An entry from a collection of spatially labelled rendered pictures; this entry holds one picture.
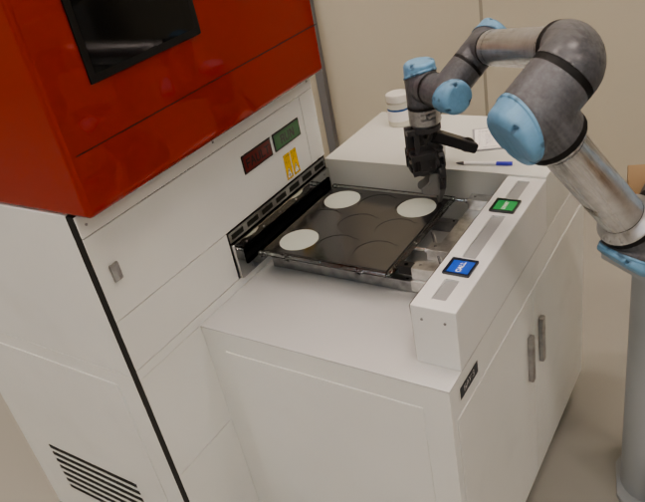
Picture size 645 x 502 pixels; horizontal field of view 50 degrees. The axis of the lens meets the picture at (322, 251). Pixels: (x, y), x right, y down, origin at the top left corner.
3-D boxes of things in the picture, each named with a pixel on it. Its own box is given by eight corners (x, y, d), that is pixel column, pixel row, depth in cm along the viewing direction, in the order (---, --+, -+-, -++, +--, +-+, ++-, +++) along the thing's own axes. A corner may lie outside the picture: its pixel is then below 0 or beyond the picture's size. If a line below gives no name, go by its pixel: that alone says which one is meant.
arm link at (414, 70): (413, 69, 153) (394, 62, 160) (419, 116, 158) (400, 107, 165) (444, 59, 155) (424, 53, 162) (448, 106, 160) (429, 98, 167)
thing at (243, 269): (238, 277, 172) (229, 245, 168) (328, 195, 202) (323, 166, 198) (244, 278, 171) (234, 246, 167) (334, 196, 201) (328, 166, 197)
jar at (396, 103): (384, 126, 208) (380, 97, 204) (395, 118, 213) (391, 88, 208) (406, 128, 205) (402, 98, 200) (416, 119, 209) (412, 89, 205)
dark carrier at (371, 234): (264, 251, 172) (263, 249, 172) (334, 188, 195) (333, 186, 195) (386, 273, 154) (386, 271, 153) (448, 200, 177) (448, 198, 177)
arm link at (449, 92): (470, 60, 145) (442, 51, 154) (436, 103, 146) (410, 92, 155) (491, 84, 149) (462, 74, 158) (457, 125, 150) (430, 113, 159)
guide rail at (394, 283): (274, 266, 179) (271, 256, 178) (278, 262, 181) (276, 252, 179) (455, 301, 153) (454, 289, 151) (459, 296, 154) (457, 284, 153)
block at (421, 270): (412, 278, 152) (410, 267, 151) (418, 270, 155) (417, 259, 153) (446, 285, 148) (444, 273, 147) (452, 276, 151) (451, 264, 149)
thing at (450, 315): (416, 361, 138) (408, 305, 131) (510, 225, 176) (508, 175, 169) (461, 373, 133) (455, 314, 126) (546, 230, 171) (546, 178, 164)
